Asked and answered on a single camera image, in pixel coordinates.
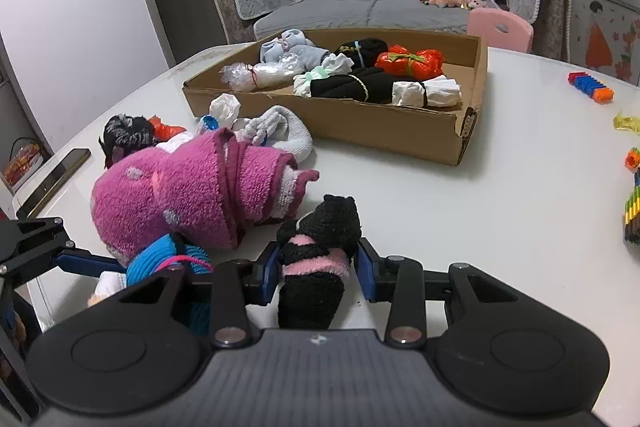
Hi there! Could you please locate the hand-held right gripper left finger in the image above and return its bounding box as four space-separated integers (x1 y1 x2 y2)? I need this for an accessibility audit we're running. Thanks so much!
120 242 281 350

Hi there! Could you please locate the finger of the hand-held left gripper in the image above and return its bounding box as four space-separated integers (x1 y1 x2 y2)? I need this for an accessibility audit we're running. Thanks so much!
0 217 126 279
0 279 17 348

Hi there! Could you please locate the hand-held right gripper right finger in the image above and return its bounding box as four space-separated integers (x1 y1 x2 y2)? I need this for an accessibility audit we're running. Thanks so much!
354 237 523 350

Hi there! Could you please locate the white sock peach band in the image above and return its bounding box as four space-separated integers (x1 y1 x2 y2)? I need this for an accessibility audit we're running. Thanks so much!
87 271 128 308

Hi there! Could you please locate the black sock pink band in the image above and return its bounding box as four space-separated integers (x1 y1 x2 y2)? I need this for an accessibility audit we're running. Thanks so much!
276 194 362 330

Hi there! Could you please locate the pink fuzzy sock bundle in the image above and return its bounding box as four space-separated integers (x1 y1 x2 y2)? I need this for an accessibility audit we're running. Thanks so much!
91 129 320 258

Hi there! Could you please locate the black grey fuzzy sock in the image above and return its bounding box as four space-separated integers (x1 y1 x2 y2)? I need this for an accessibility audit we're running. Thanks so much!
102 114 161 168

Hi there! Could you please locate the grey white sock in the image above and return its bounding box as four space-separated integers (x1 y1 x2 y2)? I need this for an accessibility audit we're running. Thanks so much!
235 106 313 162

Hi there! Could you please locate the brown cardboard box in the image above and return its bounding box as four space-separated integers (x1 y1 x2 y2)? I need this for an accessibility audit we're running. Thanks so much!
182 28 488 166

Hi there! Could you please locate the small orange plastic bag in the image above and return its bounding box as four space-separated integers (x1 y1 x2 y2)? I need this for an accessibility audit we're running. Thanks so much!
149 117 187 140

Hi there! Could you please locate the black sock yellow band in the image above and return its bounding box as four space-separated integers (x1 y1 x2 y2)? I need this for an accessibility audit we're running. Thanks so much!
309 73 401 104

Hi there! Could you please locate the white bag black band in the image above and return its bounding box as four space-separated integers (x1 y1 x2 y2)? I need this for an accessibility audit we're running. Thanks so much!
392 77 462 108

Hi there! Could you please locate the clear bag red band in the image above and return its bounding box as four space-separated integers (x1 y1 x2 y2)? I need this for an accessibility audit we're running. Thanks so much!
220 57 301 91

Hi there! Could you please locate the orange plastic bag bundle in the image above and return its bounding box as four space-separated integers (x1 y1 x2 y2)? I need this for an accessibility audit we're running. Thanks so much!
376 46 445 80

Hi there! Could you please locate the black sock blue band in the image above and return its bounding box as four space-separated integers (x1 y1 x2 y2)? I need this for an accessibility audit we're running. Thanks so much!
334 38 389 68

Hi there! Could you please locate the white desktop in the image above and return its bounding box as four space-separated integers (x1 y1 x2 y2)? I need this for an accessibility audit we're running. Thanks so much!
15 42 640 343

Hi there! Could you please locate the dark smartphone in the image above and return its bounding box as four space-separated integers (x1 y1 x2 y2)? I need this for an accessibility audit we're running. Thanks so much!
17 148 92 218

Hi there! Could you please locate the red gift bag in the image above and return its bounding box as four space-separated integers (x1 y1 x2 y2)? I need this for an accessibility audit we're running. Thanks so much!
2 138 45 192

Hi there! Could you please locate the colourful bead block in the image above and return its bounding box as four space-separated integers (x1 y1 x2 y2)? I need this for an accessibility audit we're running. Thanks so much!
620 147 640 245

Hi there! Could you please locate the pink plastic chair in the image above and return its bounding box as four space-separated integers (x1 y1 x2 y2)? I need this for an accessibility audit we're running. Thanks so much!
467 8 535 54

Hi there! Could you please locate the orange blue toy strip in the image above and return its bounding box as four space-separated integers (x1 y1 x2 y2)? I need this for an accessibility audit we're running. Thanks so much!
567 71 615 104

